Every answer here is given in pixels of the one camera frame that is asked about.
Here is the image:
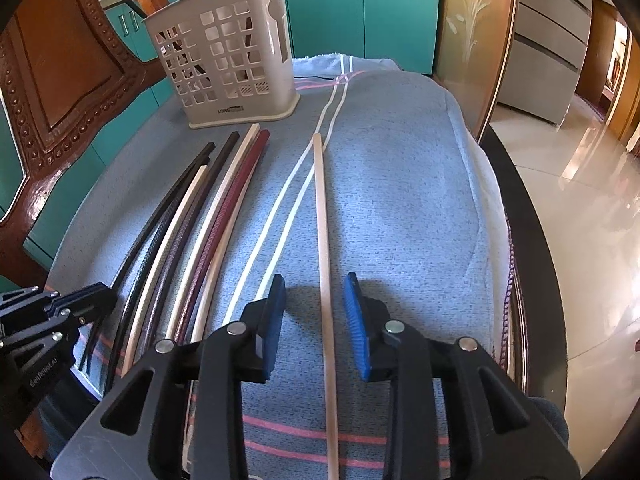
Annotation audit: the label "blue striped towel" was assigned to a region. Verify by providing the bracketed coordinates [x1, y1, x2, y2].
[47, 52, 516, 480]

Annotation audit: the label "person's dark blue trousers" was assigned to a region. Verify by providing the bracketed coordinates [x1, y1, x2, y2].
[30, 390, 101, 471]

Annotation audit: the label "wooden door frame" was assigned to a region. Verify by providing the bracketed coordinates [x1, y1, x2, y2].
[575, 0, 640, 156]

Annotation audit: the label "grey drawer cabinet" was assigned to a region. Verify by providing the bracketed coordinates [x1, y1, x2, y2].
[497, 0, 596, 127]

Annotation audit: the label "beige plastic utensil basket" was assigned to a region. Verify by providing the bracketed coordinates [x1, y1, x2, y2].
[142, 0, 301, 130]

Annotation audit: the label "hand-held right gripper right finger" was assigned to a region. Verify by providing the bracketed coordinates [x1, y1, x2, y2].
[342, 271, 581, 480]

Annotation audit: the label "etched glass panel wooden frame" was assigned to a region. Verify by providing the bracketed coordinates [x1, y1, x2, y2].
[434, 0, 522, 142]

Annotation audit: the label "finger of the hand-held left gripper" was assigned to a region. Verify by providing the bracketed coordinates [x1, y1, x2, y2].
[0, 283, 118, 320]
[0, 292, 119, 362]

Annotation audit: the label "carved wooden chair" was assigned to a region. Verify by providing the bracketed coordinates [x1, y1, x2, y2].
[0, 0, 186, 281]

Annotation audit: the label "dark brown patterned chopstick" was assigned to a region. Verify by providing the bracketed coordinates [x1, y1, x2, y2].
[140, 131, 241, 346]

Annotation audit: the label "beige chopstick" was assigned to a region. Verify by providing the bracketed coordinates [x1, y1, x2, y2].
[311, 132, 343, 480]

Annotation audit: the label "dark red chopstick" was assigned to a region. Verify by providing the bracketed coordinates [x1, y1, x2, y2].
[177, 129, 271, 346]

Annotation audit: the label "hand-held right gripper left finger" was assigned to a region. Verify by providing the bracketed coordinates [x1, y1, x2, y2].
[55, 274, 288, 480]

